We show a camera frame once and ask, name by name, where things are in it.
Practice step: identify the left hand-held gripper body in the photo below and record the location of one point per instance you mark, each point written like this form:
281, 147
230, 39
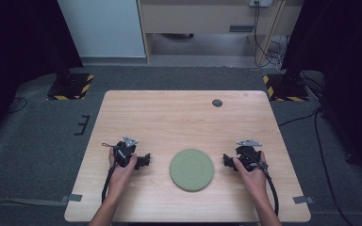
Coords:
124, 152

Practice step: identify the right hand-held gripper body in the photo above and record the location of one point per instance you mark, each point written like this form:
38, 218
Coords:
248, 153

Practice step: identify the person's left hand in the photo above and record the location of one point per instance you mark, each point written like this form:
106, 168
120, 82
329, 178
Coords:
119, 179

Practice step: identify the person's right hand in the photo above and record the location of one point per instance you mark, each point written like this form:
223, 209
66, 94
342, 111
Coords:
254, 182

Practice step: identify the dark round table grommet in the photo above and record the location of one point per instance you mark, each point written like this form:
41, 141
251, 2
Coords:
217, 103

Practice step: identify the grey tape strip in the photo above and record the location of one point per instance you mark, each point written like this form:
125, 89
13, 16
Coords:
72, 197
303, 199

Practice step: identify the striped black stand base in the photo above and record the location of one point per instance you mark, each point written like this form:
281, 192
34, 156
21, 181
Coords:
284, 89
70, 86

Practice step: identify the white panel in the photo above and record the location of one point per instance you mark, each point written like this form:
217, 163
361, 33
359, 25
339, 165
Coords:
102, 28

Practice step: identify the dark curtain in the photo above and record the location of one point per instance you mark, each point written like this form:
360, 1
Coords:
15, 47
348, 62

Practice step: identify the light wooden desk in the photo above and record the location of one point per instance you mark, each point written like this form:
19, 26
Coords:
201, 19

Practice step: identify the grey power strip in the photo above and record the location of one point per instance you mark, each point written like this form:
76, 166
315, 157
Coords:
260, 3

